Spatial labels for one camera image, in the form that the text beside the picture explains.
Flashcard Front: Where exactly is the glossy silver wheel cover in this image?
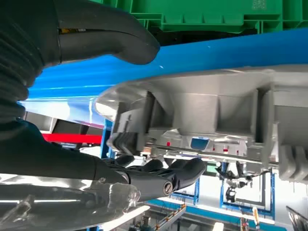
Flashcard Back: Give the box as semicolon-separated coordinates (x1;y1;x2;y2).
0;173;141;231

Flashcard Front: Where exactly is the blue steel shelf rack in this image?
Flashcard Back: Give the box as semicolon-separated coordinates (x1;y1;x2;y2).
19;27;308;160

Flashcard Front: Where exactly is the green plastic crate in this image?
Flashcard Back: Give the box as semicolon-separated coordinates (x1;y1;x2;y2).
90;0;308;34

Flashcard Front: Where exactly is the blue metal frame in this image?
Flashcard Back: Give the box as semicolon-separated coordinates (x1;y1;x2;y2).
146;162;287;231

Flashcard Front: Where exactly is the black jointed machine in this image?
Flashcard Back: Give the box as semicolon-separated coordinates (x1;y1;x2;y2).
215;161;253;205

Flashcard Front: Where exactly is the red metal beam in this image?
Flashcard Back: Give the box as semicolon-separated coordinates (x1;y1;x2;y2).
42;133;103;145

